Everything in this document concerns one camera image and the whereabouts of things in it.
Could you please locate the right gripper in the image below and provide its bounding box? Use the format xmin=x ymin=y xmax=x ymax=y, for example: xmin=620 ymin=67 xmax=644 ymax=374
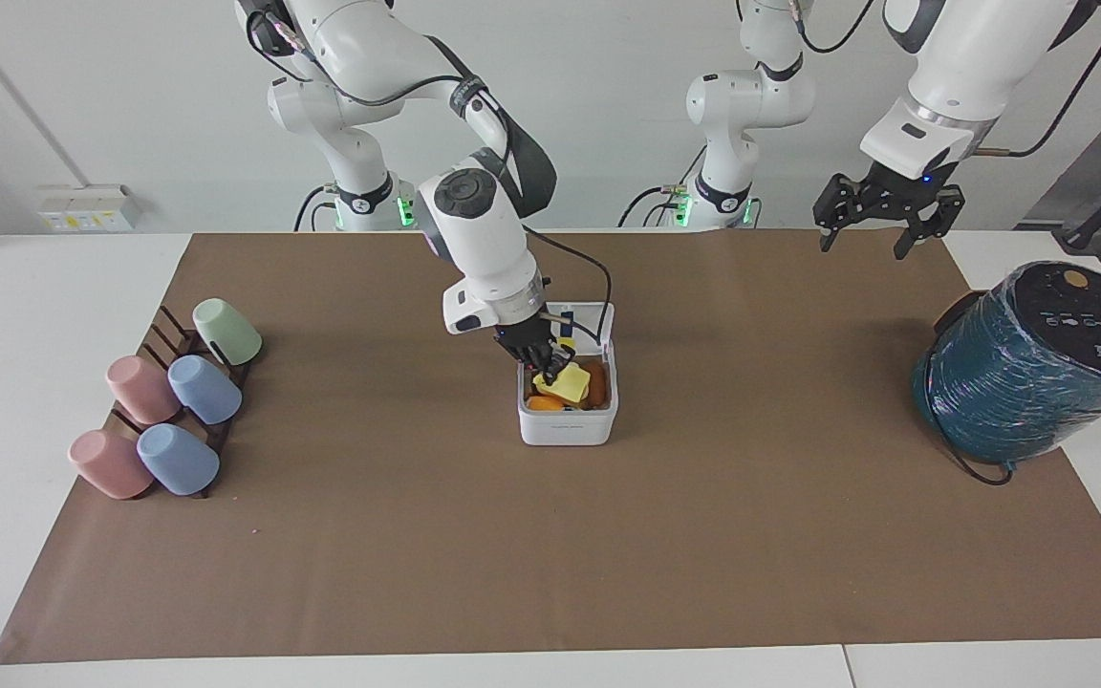
xmin=494 ymin=316 xmax=576 ymax=386

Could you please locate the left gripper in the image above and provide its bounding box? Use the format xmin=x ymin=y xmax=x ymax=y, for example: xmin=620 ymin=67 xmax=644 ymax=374
xmin=812 ymin=162 xmax=967 ymax=261

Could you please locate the yellow sponge block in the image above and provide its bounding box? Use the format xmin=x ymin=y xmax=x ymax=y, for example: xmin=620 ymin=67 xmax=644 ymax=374
xmin=532 ymin=362 xmax=593 ymax=405

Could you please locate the teal bin with black lid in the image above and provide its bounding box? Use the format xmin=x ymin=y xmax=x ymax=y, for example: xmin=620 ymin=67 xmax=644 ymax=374
xmin=911 ymin=260 xmax=1101 ymax=467

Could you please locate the brown oblong item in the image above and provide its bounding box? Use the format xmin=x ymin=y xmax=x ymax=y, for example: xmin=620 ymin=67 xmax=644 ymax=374
xmin=577 ymin=360 xmax=609 ymax=409

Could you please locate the white plastic box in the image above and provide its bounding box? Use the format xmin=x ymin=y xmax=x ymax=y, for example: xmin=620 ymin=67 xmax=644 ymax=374
xmin=517 ymin=302 xmax=620 ymax=447

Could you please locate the green cup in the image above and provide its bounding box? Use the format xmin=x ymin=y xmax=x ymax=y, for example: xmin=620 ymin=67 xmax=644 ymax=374
xmin=192 ymin=298 xmax=264 ymax=367

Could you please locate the blue cup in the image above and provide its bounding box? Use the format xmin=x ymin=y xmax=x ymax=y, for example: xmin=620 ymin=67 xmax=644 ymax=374
xmin=136 ymin=423 xmax=222 ymax=498
xmin=167 ymin=355 xmax=244 ymax=426

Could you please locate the brown wooden cup rack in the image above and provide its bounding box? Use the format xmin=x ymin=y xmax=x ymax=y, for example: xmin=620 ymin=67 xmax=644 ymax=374
xmin=110 ymin=305 xmax=256 ymax=501

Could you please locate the pink cup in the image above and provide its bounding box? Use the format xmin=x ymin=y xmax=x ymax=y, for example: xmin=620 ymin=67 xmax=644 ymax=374
xmin=68 ymin=429 xmax=156 ymax=501
xmin=106 ymin=355 xmax=184 ymax=427

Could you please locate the black cable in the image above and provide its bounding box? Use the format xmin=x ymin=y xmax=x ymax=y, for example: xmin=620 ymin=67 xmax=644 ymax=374
xmin=618 ymin=180 xmax=697 ymax=229
xmin=976 ymin=0 xmax=1101 ymax=160
xmin=524 ymin=225 xmax=615 ymax=347
xmin=931 ymin=428 xmax=1016 ymax=487
xmin=293 ymin=184 xmax=334 ymax=233

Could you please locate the white wall socket box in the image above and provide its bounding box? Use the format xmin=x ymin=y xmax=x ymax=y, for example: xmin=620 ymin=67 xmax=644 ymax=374
xmin=36 ymin=184 xmax=143 ymax=234

